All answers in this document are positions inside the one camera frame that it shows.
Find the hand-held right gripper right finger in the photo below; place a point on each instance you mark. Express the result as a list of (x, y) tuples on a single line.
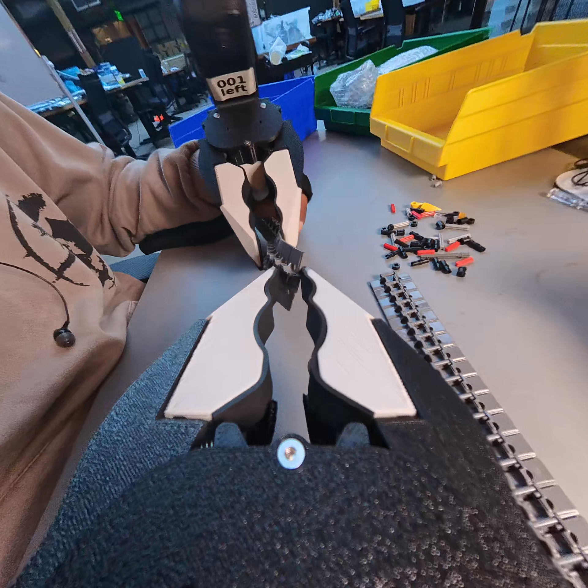
[(363, 363)]

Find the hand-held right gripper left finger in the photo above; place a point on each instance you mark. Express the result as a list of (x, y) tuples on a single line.
[(220, 363)]

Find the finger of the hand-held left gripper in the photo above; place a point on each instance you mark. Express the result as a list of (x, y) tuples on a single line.
[(287, 193), (234, 197)]

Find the grey toy track belt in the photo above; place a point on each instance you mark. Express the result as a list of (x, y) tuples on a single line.
[(287, 255), (413, 317)]

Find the pile of small building pieces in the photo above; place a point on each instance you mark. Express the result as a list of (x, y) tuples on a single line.
[(432, 243)]

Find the grey desk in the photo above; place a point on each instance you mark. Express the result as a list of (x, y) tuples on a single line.
[(344, 183)]

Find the person's left hand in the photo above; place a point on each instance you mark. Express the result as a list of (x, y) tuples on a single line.
[(302, 216)]

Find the blue plastic storage bin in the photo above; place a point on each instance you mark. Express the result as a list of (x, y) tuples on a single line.
[(294, 99)]

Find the black chair armrest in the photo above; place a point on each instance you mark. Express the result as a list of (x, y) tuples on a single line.
[(183, 239)]

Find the green plastic storage bin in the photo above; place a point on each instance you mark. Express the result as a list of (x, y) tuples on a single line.
[(340, 115)]

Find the grey chair seat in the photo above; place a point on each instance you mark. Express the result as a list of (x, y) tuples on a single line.
[(135, 266)]

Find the clear plastic parts bag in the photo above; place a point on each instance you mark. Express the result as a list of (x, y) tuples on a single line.
[(353, 87), (406, 57)]

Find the background black office chair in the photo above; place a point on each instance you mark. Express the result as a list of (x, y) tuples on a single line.
[(99, 110)]

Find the small metal piece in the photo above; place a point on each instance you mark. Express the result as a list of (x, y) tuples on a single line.
[(436, 182)]

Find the person's beige hoodie torso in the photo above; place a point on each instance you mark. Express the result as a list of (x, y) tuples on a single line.
[(46, 413)]

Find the yellow plastic storage bin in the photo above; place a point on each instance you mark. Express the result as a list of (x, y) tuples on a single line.
[(482, 115)]

